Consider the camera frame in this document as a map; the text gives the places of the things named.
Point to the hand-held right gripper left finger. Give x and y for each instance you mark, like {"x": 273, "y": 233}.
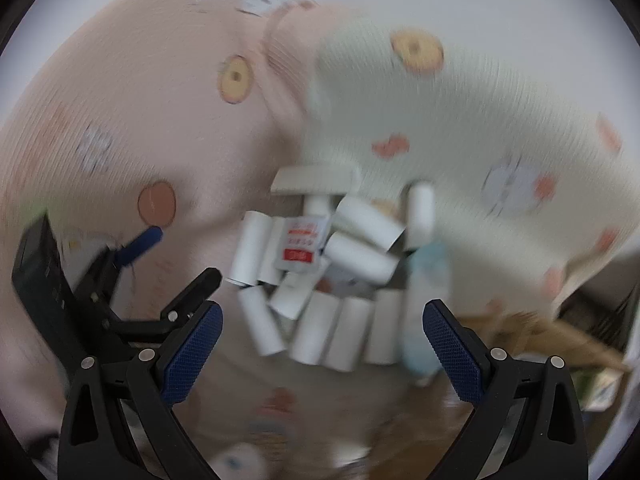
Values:
{"x": 192, "y": 355}

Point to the pink printed pillow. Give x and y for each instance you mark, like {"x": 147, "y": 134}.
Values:
{"x": 125, "y": 110}

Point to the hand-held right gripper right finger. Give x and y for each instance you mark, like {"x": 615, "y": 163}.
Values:
{"x": 450, "y": 350}

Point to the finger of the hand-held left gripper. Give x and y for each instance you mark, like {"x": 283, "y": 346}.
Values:
{"x": 195, "y": 287}
{"x": 145, "y": 237}

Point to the light blue plastic bottle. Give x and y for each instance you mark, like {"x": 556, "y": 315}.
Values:
{"x": 425, "y": 300}

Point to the white printed pillow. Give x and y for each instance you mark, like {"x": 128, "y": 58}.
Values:
{"x": 450, "y": 125}

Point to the pile of white rolls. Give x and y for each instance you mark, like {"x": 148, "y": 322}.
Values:
{"x": 350, "y": 260}

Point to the red and white sachet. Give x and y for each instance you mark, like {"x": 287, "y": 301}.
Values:
{"x": 300, "y": 240}

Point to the beige printed blanket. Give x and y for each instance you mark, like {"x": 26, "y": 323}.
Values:
{"x": 240, "y": 390}

